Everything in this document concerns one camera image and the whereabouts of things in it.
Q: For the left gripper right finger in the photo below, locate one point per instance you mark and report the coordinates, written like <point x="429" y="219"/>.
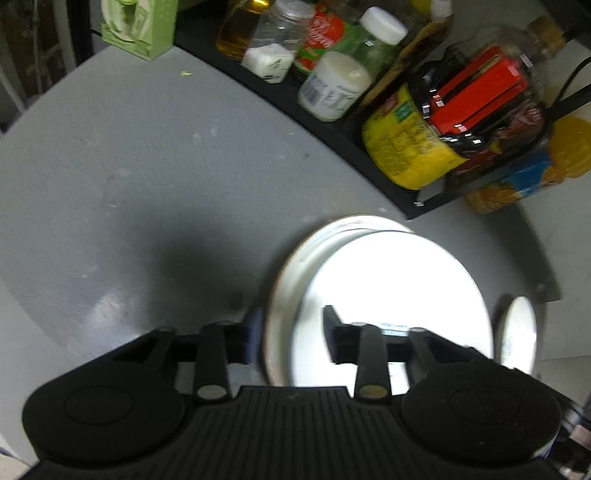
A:
<point x="363" y="346"/>

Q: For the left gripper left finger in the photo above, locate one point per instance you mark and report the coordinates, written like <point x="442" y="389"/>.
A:
<point x="222" y="344"/>

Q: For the white Sweet plate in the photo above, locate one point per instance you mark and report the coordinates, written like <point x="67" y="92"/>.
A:
<point x="396" y="281"/>

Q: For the white Bakery plate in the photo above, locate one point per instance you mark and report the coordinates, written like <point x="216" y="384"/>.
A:
<point x="517" y="336"/>

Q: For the white gold-rimmed plate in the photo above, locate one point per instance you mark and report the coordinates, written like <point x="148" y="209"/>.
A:
<point x="293" y="279"/>

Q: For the black metal shelf rack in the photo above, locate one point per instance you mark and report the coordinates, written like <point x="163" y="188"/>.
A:
<point x="195" y="32"/>

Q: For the white lidded jar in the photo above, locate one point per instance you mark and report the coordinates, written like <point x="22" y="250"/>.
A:
<point x="333" y="86"/>

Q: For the orange juice bottle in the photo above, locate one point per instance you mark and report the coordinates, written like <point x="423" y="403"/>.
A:
<point x="565" y="156"/>

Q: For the green spice bottle white cap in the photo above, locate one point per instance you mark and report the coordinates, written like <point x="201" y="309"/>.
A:
<point x="374" y="40"/>

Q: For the clear salt jar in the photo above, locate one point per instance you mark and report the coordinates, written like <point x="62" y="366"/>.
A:
<point x="279" y="35"/>

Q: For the green carton box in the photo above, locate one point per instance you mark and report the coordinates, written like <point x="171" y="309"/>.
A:
<point x="144" y="28"/>

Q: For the oil bottle red handle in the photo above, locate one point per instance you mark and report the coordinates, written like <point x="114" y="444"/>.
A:
<point x="477" y="88"/>

